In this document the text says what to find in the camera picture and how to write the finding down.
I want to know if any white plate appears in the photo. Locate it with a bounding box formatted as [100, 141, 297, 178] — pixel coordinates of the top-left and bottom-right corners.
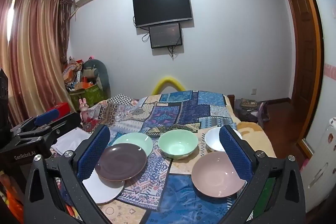
[82, 170, 125, 204]

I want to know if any pink bowl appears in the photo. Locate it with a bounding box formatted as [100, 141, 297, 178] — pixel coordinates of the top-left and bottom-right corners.
[191, 151, 245, 198]

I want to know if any white bowl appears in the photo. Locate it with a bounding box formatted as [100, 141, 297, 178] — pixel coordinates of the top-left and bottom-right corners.
[204, 126, 243, 152]

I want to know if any dark purple plate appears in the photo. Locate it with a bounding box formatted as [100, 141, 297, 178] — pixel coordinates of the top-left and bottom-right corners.
[95, 143, 147, 181]

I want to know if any mint green bowl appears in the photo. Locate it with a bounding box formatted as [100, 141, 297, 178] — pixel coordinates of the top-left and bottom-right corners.
[158, 129, 199, 160]

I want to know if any mint green plate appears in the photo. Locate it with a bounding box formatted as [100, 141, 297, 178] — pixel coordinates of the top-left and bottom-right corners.
[113, 132, 153, 156]

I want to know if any white folded cloth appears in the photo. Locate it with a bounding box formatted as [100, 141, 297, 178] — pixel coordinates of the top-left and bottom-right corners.
[51, 127, 90, 155]

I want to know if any red box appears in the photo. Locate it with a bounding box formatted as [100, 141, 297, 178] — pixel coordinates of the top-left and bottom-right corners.
[48, 102, 71, 121]

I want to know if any pink bunny toy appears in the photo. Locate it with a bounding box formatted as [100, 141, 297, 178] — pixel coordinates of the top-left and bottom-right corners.
[79, 98, 92, 132]

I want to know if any beige green fleece blanket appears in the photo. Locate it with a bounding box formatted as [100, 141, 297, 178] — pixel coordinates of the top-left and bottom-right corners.
[224, 94, 276, 158]

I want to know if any green storage box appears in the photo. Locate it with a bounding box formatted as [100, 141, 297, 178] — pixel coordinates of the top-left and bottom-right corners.
[70, 84, 107, 111]

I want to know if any bag on floor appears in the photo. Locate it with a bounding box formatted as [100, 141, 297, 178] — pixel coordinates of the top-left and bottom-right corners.
[234, 98, 270, 128]

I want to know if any grey plush cushion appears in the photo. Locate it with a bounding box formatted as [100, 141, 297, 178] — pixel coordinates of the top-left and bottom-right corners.
[83, 59, 111, 98]

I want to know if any striped brown curtain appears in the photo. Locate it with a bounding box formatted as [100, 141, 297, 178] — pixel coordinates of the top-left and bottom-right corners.
[1, 0, 74, 124]

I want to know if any patchwork patterned bed cover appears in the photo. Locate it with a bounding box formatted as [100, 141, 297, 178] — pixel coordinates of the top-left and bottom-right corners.
[49, 90, 253, 224]

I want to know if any yellow foam tube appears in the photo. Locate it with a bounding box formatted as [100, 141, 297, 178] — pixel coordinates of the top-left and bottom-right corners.
[151, 76, 186, 96]

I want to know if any wooden door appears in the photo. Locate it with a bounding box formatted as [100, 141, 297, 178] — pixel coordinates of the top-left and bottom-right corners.
[289, 0, 323, 140]

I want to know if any small black wall monitor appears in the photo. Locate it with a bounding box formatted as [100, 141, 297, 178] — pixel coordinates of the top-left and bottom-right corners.
[149, 23, 182, 49]

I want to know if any black wall television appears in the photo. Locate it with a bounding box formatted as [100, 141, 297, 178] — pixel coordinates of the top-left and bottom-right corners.
[133, 0, 193, 28]

